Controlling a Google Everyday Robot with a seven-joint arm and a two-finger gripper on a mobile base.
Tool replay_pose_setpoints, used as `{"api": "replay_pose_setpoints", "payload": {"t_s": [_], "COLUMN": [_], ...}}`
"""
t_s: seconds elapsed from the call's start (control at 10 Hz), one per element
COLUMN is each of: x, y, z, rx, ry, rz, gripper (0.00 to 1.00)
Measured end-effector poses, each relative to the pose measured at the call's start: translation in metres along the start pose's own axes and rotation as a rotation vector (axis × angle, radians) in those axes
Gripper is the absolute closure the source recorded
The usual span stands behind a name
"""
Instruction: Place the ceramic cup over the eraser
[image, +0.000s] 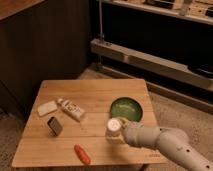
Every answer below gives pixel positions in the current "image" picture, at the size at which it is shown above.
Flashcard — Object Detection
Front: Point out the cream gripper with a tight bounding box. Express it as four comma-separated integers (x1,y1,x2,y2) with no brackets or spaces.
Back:
105,119,124,144

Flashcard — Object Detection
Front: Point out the white ceramic cup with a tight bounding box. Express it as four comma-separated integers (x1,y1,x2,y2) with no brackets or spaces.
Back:
106,118,121,137

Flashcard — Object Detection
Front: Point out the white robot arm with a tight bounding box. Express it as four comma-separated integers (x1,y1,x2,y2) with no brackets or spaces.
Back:
105,118,213,171

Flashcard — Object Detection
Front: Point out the white eraser block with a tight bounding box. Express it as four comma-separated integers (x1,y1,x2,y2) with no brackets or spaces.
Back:
37,101,57,117

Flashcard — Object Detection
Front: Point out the green bowl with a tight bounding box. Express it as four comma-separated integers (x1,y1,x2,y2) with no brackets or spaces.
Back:
110,97,143,122

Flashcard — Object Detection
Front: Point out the orange carrot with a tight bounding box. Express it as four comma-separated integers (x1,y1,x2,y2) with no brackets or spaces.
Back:
74,144,91,165

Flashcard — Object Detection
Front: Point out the white tube bottle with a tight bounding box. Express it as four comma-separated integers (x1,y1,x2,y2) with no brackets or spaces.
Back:
56,98,85,122

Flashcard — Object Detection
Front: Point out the wooden table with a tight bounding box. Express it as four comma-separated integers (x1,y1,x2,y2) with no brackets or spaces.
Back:
12,79,166,168

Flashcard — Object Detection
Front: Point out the small dark metal box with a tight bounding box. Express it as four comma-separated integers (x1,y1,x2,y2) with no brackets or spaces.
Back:
47,117,63,136

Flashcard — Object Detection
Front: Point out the grey metal shelf rack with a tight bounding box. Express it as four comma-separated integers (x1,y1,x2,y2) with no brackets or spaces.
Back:
89,0,213,114

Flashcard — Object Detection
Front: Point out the dark wooden cabinet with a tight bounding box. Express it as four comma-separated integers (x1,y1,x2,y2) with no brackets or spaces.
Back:
0,0,93,118

